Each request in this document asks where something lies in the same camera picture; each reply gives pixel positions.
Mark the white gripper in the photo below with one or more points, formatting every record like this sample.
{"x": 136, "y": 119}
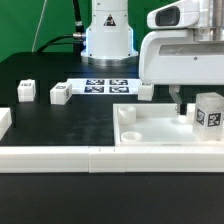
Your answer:
{"x": 172, "y": 57}

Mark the white square tabletop part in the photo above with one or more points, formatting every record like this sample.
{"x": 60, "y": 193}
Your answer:
{"x": 155, "y": 124}

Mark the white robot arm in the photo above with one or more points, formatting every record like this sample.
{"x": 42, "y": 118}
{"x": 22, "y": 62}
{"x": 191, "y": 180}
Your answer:
{"x": 109, "y": 38}

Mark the white sheet with tags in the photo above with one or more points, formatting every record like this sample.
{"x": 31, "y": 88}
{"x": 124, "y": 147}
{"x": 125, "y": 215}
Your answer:
{"x": 104, "y": 86}

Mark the white left fence piece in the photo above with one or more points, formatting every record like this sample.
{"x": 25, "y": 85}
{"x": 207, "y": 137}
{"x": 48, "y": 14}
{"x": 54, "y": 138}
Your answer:
{"x": 5, "y": 121}

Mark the white front fence rail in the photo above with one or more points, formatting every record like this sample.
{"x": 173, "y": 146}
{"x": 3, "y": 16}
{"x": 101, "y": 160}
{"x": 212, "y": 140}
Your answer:
{"x": 122, "y": 159}

